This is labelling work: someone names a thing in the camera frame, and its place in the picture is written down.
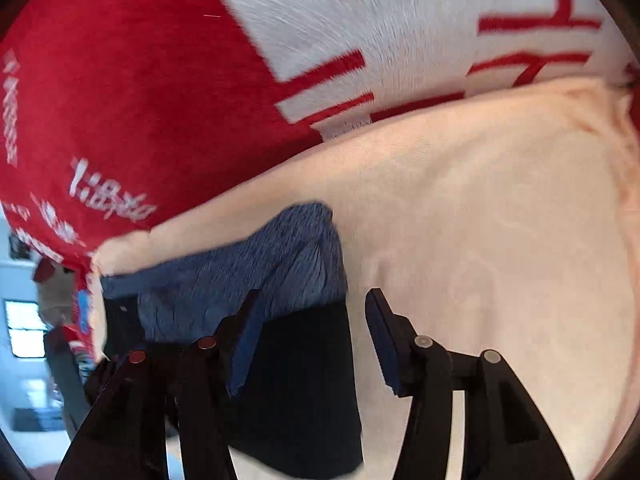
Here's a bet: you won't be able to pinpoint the cream fleece blanket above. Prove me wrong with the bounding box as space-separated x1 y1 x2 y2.
92 77 640 480

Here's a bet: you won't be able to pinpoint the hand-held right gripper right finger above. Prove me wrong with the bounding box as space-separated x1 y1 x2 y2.
364 287 576 480

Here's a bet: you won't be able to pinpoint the red printed blanket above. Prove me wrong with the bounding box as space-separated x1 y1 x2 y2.
0 0 633 361

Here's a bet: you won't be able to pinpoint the black pants with blue lining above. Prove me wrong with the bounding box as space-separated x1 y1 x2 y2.
100 202 363 478

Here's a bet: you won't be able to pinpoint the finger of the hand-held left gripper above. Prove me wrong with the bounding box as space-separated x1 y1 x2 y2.
44 329 91 431

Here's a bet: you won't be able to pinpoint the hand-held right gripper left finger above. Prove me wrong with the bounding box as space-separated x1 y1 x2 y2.
55 289 263 480

